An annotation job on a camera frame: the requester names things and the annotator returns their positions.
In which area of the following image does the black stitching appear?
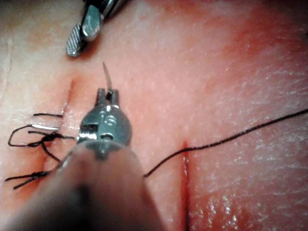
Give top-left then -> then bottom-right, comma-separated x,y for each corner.
4,112 -> 76,190

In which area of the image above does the left arm needle driver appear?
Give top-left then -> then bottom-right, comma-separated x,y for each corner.
76,103 -> 133,148

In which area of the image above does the right arm needle driver jaw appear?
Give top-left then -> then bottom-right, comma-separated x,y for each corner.
81,5 -> 104,42
65,23 -> 84,58

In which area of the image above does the tissue pad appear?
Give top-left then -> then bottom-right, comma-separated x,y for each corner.
0,0 -> 308,231

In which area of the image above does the right arm needle driver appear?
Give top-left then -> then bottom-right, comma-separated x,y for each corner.
82,0 -> 132,19

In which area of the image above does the curved steel needle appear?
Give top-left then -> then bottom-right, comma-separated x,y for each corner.
102,62 -> 113,91

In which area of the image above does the left arm needle driver jaw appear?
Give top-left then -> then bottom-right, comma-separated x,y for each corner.
107,89 -> 120,107
96,88 -> 107,106

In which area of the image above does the black thread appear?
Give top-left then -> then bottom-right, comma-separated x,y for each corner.
143,109 -> 308,178

